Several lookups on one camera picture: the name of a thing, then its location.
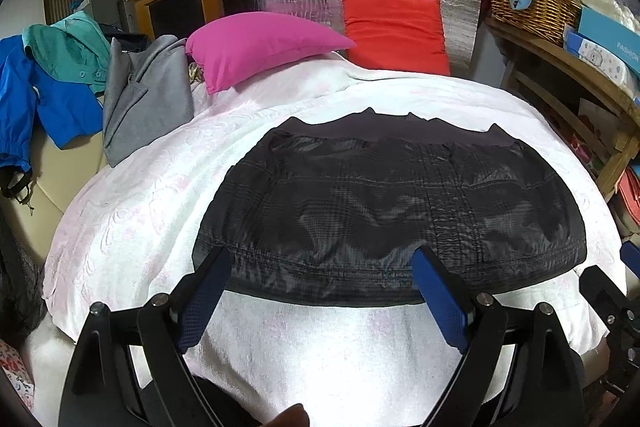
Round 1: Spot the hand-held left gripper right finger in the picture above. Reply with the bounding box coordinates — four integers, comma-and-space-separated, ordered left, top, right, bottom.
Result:
409, 246, 587, 427

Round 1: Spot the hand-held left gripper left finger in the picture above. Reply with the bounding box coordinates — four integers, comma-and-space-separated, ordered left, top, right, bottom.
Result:
57, 246, 234, 427

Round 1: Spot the black puffer jacket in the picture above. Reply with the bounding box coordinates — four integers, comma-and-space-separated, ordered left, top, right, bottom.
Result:
192, 107, 588, 308

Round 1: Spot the pink bag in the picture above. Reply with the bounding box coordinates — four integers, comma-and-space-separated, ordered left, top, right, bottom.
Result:
612, 167, 640, 228

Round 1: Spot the white blanket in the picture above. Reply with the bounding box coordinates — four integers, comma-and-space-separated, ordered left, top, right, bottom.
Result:
42, 52, 626, 427

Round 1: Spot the floral printed box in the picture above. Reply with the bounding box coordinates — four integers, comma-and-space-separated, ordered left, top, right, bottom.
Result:
575, 99, 621, 178

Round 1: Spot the dark cloth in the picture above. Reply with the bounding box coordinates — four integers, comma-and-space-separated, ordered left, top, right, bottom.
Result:
0, 237, 46, 348

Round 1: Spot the beige cushioned seat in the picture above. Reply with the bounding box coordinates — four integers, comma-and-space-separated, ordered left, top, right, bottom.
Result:
5, 127, 108, 238

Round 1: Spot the white patterned box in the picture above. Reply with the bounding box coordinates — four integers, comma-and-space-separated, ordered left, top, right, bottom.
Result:
564, 31, 640, 100

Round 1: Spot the floral printed cloth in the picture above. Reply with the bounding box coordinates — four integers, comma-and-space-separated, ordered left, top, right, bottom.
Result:
0, 339, 36, 413

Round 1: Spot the wooden shelf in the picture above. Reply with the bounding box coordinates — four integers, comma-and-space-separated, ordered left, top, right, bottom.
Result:
485, 17, 640, 202

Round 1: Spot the blue cardboard box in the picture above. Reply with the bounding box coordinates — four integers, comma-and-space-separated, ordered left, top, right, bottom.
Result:
577, 7, 640, 75

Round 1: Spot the grey coat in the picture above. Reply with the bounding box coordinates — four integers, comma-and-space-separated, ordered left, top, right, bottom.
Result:
102, 34, 196, 168

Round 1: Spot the white fluffy cloth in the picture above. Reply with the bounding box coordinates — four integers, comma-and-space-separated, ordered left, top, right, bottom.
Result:
582, 0, 640, 30

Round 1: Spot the blue jacket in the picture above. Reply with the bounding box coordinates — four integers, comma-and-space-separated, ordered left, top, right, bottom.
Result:
0, 34, 103, 180

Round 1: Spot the pink pillow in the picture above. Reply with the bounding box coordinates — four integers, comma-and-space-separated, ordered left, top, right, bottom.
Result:
185, 12, 357, 96

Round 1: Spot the wicker basket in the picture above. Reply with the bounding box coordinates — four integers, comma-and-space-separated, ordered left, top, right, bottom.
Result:
486, 0, 583, 48

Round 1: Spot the red pillow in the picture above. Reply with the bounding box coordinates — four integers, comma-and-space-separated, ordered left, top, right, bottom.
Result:
341, 0, 451, 78

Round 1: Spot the teal shirt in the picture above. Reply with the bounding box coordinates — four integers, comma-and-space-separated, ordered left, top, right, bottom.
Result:
22, 11, 112, 95

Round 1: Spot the grey box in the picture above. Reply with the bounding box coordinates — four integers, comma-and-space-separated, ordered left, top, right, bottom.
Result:
82, 0, 133, 35

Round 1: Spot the black strap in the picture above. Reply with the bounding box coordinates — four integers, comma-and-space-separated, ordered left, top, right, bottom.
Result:
0, 167, 36, 212

